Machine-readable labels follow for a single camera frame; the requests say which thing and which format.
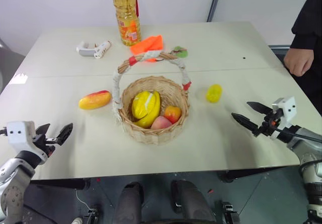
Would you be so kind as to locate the orange peach toy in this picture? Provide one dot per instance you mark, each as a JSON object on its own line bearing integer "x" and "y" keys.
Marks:
{"x": 173, "y": 113}

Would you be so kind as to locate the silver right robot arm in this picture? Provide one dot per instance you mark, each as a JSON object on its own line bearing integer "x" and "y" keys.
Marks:
{"x": 312, "y": 176}

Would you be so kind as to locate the yellow lemon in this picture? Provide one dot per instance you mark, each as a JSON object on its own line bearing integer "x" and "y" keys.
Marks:
{"x": 213, "y": 93}

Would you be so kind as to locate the green round toy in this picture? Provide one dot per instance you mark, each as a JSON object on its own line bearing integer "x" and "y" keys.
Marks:
{"x": 181, "y": 52}

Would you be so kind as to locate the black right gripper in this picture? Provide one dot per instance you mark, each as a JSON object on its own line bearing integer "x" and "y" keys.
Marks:
{"x": 268, "y": 127}

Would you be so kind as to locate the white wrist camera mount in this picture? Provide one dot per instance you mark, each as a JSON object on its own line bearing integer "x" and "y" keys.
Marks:
{"x": 289, "y": 110}
{"x": 20, "y": 132}

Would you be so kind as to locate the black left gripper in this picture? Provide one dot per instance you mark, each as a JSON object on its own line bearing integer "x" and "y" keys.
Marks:
{"x": 44, "y": 145}

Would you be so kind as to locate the black table frame bar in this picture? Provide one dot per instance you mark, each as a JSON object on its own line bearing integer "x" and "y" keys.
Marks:
{"x": 60, "y": 183}
{"x": 251, "y": 173}

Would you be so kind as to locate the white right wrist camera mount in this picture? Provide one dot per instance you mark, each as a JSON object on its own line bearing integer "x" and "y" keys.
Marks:
{"x": 289, "y": 110}

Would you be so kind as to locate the dark rounded shape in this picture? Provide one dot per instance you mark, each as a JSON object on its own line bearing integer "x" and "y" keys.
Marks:
{"x": 188, "y": 204}
{"x": 129, "y": 204}

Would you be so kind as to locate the person in black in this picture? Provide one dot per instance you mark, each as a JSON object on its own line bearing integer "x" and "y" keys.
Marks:
{"x": 312, "y": 20}

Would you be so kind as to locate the grey wall pillar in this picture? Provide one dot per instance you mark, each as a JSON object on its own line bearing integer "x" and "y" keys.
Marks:
{"x": 215, "y": 1}

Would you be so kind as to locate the person's bare hand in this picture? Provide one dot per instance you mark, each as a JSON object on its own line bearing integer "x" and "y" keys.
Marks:
{"x": 298, "y": 61}

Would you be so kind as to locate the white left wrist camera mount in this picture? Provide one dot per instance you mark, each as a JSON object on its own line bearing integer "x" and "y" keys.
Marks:
{"x": 20, "y": 132}

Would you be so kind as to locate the orange cloth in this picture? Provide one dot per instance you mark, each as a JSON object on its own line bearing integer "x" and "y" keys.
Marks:
{"x": 151, "y": 44}

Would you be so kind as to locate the pink peach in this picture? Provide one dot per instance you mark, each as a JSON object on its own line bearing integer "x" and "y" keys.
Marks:
{"x": 161, "y": 123}

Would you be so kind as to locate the cooking oil bottle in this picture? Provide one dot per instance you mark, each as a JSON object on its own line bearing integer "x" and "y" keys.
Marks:
{"x": 128, "y": 25}

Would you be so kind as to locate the yellow starfruit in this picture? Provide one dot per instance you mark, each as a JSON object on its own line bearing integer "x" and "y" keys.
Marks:
{"x": 144, "y": 105}

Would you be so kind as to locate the red yellow mango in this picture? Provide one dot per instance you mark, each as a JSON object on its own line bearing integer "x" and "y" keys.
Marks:
{"x": 95, "y": 100}

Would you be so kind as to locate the white handheld device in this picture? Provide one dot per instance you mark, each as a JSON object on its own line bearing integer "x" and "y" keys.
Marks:
{"x": 88, "y": 49}

